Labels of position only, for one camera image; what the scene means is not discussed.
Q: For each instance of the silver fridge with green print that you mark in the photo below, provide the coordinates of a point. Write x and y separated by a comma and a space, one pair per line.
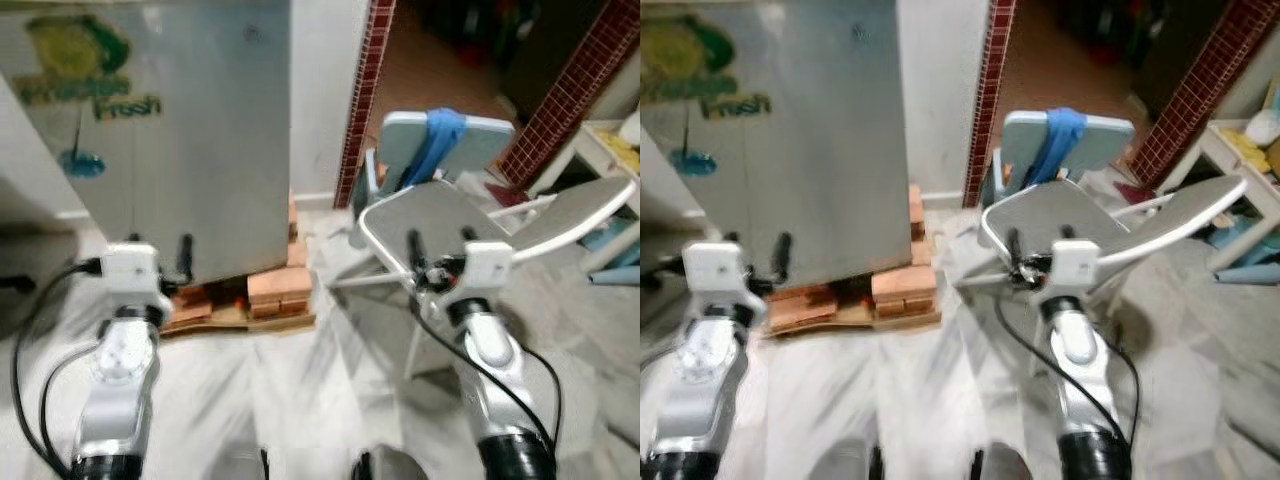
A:
190, 130
820, 130

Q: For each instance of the grey white-rimmed folding chair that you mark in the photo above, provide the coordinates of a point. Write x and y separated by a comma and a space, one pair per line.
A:
440, 210
1060, 205

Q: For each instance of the blue cloth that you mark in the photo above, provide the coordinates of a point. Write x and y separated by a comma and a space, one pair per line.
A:
1060, 145
438, 145

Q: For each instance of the orange brick stack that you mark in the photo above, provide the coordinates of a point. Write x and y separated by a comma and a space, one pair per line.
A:
280, 290
900, 285

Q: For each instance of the pale blue plastic chair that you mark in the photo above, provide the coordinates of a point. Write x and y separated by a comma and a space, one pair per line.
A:
1105, 135
490, 135

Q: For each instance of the white side table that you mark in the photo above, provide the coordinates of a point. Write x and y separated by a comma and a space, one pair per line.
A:
1225, 150
590, 150

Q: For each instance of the red tiled pillar edge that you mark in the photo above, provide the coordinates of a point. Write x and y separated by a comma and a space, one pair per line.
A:
362, 100
990, 100

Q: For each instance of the red tiled slanted edge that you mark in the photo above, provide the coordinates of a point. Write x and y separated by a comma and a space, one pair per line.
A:
570, 95
1195, 95

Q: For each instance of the yellow item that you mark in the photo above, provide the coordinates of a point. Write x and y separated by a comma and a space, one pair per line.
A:
622, 150
1262, 145

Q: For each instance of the silver left robot leg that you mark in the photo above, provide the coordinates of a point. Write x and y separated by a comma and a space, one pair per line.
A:
850, 462
245, 465

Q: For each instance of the silver robot leg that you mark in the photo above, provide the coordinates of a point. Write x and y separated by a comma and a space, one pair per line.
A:
1005, 464
850, 462
390, 466
245, 465

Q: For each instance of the silver right robot leg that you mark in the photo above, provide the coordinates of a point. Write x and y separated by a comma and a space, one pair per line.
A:
1005, 464
390, 466

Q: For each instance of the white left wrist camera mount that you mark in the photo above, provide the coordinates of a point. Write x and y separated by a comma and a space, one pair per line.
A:
135, 275
715, 275

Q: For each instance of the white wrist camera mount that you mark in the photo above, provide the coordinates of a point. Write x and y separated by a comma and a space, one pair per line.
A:
1075, 268
487, 268
715, 275
135, 275

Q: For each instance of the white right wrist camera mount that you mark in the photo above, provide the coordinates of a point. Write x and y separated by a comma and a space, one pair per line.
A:
1075, 268
487, 268

